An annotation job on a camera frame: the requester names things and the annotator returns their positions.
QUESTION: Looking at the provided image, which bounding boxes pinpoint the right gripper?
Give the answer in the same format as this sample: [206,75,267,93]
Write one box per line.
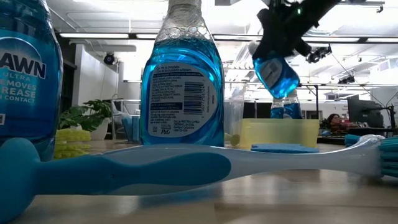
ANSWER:
[253,0,322,60]

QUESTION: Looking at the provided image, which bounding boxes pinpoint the blue dish soap bottle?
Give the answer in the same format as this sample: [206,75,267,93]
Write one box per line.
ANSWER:
[282,90,303,119]
[269,98,284,119]
[139,0,225,147]
[248,39,301,100]
[0,0,64,162]

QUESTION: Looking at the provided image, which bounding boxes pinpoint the blue sponge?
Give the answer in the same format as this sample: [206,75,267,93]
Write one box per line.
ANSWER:
[122,115,133,142]
[131,114,141,143]
[250,142,320,154]

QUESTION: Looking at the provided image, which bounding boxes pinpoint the yellow-green dish brush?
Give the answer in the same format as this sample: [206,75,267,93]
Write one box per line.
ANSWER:
[224,133,241,147]
[52,128,92,160]

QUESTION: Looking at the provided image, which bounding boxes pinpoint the blue dish brush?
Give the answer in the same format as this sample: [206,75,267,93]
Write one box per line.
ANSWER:
[0,134,398,223]
[344,134,363,147]

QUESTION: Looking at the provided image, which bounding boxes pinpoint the black track spotlight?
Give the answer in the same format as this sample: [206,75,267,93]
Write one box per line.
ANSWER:
[306,45,333,65]
[338,75,356,85]

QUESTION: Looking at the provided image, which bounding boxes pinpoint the clear plastic bin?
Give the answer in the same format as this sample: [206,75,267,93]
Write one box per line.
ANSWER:
[223,83,248,147]

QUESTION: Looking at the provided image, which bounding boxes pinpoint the yellow plastic tray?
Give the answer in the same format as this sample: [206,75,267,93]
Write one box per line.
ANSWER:
[239,118,320,149]

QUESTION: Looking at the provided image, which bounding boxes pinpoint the person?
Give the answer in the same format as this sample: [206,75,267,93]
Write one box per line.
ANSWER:
[325,113,348,131]

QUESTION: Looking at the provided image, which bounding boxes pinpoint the black computer monitor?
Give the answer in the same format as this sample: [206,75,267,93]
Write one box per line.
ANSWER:
[347,95,385,128]

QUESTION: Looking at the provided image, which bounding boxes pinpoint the black background desk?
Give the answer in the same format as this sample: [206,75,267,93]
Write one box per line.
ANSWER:
[320,126,398,138]

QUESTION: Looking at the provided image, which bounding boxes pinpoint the clear plastic sponge rack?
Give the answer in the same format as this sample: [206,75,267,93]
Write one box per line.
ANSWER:
[111,98,141,143]

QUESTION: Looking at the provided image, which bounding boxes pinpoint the white plant pot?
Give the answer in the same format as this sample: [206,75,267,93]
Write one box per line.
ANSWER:
[90,118,109,141]

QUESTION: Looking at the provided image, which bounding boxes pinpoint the green leafy plant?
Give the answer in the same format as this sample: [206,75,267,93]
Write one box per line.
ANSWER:
[57,99,113,132]

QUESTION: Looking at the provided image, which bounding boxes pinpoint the ceiling light rail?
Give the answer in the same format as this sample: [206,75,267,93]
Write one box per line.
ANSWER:
[54,30,398,44]

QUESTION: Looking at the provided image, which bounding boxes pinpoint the round black ceiling camera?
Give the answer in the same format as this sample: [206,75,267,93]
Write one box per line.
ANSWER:
[103,52,116,66]

